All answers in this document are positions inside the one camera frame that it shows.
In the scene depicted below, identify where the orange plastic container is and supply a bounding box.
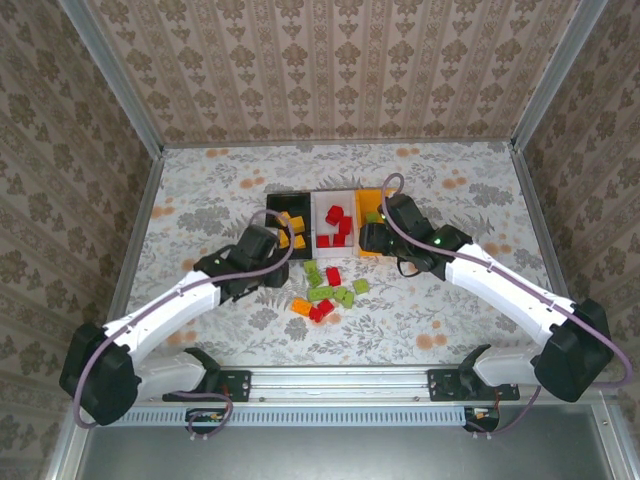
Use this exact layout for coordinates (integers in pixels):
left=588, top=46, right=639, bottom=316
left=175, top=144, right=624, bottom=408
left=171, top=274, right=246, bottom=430
left=353, top=187, right=401, bottom=259

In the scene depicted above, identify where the white plastic container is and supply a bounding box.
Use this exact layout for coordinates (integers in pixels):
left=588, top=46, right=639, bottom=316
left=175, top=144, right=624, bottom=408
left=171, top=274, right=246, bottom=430
left=310, top=191, right=359, bottom=259

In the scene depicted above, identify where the black plastic container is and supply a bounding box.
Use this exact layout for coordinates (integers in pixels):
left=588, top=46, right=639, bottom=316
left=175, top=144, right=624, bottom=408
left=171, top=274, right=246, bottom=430
left=265, top=192, right=314, bottom=254

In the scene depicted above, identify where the floral patterned table covering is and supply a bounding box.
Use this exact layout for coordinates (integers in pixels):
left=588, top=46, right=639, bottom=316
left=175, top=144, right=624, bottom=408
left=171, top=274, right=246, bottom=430
left=127, top=141, right=571, bottom=369

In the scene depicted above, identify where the small electronics board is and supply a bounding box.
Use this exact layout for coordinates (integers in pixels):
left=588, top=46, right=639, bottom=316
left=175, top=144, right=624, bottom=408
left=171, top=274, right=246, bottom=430
left=185, top=407, right=234, bottom=434
left=463, top=405, right=501, bottom=432

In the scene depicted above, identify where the grey metal sheet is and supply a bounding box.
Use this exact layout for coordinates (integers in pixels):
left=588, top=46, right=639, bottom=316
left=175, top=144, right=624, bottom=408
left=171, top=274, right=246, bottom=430
left=49, top=403, right=640, bottom=480

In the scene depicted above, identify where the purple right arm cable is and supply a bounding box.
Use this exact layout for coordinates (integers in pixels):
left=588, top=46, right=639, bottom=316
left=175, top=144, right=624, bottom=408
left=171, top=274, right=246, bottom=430
left=379, top=172, right=632, bottom=389

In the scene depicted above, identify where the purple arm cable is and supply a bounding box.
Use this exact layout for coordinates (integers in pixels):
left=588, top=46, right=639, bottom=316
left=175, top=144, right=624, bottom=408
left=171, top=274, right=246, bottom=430
left=379, top=172, right=632, bottom=389
left=72, top=208, right=297, bottom=430

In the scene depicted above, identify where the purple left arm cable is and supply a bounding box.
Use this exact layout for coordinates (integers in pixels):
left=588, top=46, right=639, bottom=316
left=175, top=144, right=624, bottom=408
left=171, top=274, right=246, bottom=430
left=72, top=208, right=297, bottom=430

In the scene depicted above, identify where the aluminium table side rail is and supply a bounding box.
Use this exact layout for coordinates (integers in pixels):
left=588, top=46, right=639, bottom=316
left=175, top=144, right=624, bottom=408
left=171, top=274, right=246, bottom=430
left=508, top=142, right=594, bottom=306
left=107, top=149, right=165, bottom=321

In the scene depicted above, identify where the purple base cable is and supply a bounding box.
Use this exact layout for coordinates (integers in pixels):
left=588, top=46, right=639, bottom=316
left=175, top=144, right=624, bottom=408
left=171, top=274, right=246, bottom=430
left=185, top=391, right=235, bottom=442
left=469, top=384, right=542, bottom=440

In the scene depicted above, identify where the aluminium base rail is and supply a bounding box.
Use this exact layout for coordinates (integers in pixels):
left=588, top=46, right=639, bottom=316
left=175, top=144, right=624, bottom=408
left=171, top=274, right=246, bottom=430
left=134, top=366, right=619, bottom=406

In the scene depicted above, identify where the grey slotted cable duct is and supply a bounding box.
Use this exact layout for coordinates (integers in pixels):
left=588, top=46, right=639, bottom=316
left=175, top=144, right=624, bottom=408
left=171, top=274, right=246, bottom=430
left=122, top=405, right=469, bottom=427

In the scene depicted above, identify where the aluminium frame post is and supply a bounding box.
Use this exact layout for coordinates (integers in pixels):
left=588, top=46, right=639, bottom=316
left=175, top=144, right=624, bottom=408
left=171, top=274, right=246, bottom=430
left=58, top=0, right=165, bottom=159
left=510, top=0, right=609, bottom=151

